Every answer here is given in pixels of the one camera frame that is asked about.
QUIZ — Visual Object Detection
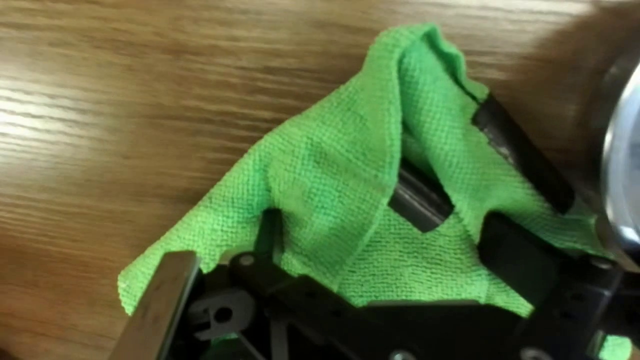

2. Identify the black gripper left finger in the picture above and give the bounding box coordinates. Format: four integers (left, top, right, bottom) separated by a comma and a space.
105, 251, 202, 360

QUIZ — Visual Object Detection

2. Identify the green microfiber towel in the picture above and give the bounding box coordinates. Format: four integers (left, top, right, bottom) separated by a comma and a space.
115, 22, 636, 360

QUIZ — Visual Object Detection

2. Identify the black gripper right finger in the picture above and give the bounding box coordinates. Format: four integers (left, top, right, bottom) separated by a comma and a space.
476, 211, 624, 360

